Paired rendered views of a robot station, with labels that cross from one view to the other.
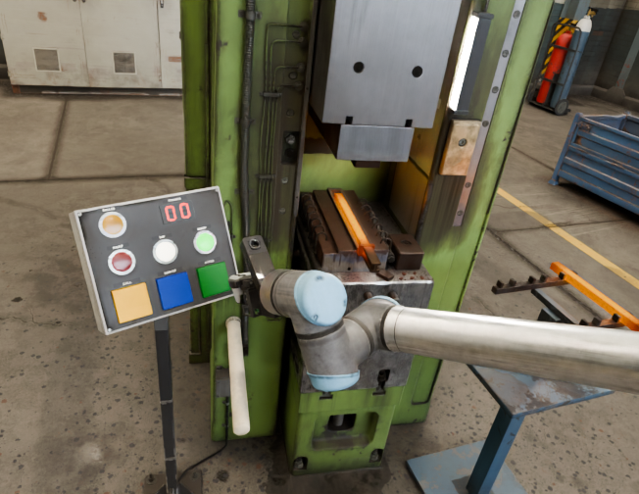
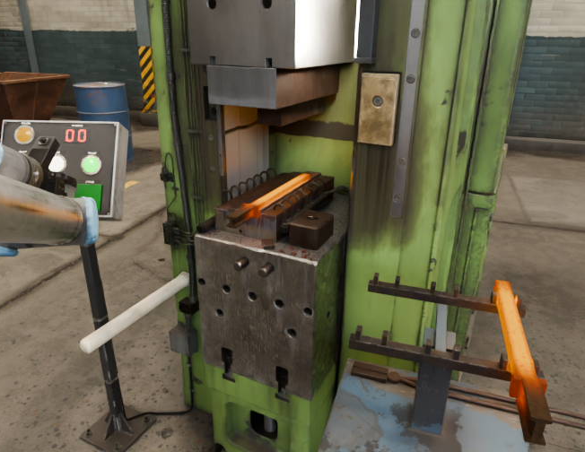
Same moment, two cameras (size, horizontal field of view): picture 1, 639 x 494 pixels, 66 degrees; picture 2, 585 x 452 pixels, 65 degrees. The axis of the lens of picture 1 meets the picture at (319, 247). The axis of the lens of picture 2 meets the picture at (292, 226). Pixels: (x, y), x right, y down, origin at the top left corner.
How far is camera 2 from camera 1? 1.12 m
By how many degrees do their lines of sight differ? 37
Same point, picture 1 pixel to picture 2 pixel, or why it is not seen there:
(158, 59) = not seen: hidden behind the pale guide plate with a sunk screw
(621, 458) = not seen: outside the picture
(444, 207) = (375, 187)
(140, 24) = not seen: hidden behind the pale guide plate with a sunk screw
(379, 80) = (232, 15)
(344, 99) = (205, 38)
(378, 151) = (245, 95)
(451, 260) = (397, 263)
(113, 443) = (123, 370)
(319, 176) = (309, 161)
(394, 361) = (290, 360)
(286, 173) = (210, 130)
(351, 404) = (255, 399)
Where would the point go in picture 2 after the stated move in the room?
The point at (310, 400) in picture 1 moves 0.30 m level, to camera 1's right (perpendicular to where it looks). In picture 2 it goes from (214, 375) to (283, 423)
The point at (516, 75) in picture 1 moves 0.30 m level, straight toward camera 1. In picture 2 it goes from (445, 13) to (334, 7)
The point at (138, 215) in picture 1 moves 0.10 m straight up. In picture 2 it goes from (45, 131) to (39, 96)
